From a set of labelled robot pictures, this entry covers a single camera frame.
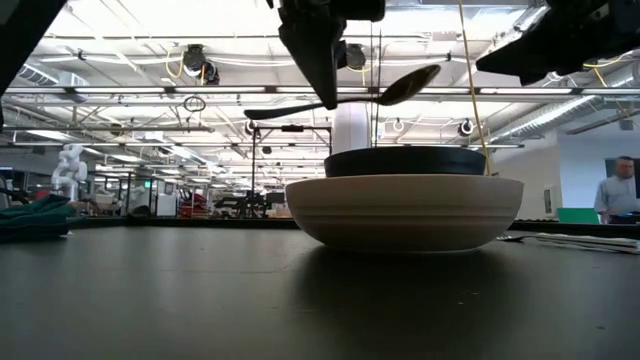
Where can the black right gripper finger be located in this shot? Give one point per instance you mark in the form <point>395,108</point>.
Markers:
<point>530,57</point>

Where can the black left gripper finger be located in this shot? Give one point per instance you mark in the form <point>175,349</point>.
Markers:
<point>315,55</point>

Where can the black bowl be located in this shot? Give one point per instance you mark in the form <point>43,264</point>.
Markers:
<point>405,162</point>

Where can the beige bowl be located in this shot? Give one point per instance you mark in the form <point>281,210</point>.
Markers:
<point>405,215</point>

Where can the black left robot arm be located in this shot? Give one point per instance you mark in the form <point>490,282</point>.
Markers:
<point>20,30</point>

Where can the person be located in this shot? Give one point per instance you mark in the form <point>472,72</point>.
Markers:
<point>617,192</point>

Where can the green board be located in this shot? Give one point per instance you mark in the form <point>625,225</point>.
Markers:
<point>577,216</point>

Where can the white robot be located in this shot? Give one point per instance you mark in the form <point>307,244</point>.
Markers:
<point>70,167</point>

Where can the dark green cloth napkin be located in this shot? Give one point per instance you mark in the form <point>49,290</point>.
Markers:
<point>35,217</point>

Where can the black frame rig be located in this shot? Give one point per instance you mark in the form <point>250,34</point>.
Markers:
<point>253,165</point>

